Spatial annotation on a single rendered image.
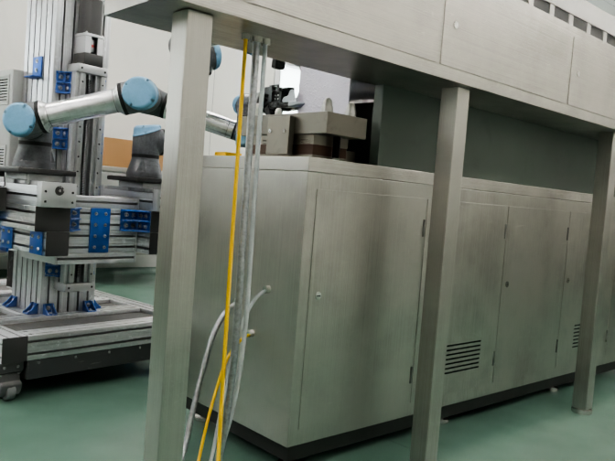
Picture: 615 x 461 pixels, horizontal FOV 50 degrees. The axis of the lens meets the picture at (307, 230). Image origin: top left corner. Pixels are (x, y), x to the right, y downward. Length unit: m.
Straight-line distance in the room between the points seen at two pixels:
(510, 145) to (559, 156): 0.38
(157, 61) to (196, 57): 4.70
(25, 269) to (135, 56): 3.28
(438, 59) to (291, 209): 0.56
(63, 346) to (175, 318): 1.29
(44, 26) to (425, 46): 1.72
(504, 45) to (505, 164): 0.57
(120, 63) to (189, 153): 4.57
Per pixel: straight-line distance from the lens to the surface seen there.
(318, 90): 2.17
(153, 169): 2.89
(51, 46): 2.94
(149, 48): 6.04
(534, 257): 2.77
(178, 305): 1.36
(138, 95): 2.42
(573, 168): 3.01
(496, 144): 2.49
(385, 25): 1.70
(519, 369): 2.81
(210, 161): 2.15
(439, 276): 1.96
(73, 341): 2.64
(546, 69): 2.34
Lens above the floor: 0.79
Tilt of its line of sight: 3 degrees down
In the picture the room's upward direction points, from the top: 4 degrees clockwise
